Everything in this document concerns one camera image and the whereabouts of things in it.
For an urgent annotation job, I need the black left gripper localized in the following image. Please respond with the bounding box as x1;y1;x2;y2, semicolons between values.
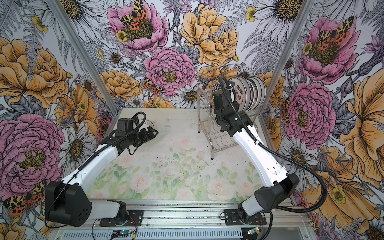
127;126;159;148

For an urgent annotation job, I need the black striped rim plate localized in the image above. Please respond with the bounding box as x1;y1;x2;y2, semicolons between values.
139;120;155;130

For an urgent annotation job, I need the chrome wire dish rack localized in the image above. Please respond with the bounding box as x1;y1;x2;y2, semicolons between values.
196;86;271;160

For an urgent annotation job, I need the black geometric pattern plate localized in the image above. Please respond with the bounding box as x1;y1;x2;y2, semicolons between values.
209;80;222;101

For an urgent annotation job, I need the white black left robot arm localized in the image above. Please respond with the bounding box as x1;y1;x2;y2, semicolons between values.
45;116;159;227

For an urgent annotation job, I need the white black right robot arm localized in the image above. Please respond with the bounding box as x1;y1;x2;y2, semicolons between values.
212;90;299;223

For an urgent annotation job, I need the green rim printed plate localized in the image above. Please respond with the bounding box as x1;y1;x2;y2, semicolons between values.
229;76;248;112

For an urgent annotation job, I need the small green circuit board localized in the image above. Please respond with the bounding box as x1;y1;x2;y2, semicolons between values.
111;229;132;239

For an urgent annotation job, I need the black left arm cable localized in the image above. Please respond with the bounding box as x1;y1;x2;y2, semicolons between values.
44;111;147;229

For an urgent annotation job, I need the black corrugated right cable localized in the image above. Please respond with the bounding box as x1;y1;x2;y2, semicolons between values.
218;75;328;240

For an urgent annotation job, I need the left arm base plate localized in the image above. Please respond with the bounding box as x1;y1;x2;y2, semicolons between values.
99;210;144;227

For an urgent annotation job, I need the left aluminium corner post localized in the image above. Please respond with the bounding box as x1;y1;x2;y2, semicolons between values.
47;1;119;116

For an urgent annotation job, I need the aluminium corner post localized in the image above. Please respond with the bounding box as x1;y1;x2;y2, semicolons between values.
47;1;119;116
263;0;315;106

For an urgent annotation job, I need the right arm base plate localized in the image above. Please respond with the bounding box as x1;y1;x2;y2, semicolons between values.
221;209;267;226

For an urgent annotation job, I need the aluminium mounting rail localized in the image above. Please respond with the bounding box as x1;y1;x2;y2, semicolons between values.
49;201;316;240

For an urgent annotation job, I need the right aluminium corner post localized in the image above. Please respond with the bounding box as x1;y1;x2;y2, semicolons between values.
263;0;315;106

